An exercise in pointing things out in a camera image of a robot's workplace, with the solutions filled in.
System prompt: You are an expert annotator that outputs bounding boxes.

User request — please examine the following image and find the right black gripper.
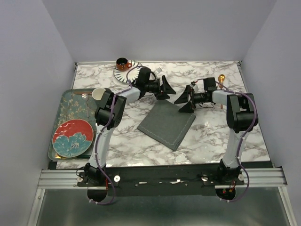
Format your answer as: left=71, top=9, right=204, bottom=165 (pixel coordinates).
left=174, top=85, right=208, bottom=113

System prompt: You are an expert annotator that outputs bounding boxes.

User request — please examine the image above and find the red and blue plate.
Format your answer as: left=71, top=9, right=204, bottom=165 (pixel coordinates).
left=52, top=119, right=94, bottom=158

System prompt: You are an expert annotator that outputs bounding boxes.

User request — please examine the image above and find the silver spoon on tray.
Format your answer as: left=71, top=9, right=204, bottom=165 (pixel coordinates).
left=81, top=93, right=89, bottom=118

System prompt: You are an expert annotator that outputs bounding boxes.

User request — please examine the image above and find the grey cloth napkin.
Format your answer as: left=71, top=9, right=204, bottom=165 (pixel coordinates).
left=137, top=100, right=196, bottom=151

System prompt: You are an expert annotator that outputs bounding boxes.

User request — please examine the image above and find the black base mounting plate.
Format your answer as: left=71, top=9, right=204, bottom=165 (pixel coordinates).
left=77, top=163, right=246, bottom=197

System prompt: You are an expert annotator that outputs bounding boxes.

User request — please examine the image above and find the white striped saucer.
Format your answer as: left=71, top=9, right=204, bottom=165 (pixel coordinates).
left=113, top=60, right=142, bottom=84

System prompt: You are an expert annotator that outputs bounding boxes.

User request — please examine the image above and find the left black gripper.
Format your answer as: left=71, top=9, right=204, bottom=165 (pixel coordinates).
left=144, top=75, right=175, bottom=100

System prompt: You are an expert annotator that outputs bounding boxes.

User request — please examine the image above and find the red and black cup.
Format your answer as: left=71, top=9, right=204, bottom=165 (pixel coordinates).
left=116, top=57, right=132, bottom=71

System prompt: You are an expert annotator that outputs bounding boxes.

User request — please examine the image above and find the gold spoon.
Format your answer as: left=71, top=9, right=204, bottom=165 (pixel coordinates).
left=218, top=74, right=225, bottom=89

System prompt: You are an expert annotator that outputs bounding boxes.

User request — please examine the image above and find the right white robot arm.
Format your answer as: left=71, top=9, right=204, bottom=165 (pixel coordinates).
left=174, top=77, right=258, bottom=185

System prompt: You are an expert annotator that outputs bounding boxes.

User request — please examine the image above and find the white and green cup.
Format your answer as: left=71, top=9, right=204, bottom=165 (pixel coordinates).
left=91, top=88, right=106, bottom=101

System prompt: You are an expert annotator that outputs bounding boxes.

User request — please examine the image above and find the green floral tray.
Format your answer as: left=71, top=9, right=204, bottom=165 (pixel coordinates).
left=48, top=89, right=97, bottom=161

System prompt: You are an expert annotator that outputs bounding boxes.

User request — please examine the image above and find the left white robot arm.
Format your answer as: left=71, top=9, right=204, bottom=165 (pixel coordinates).
left=84, top=66, right=176, bottom=186

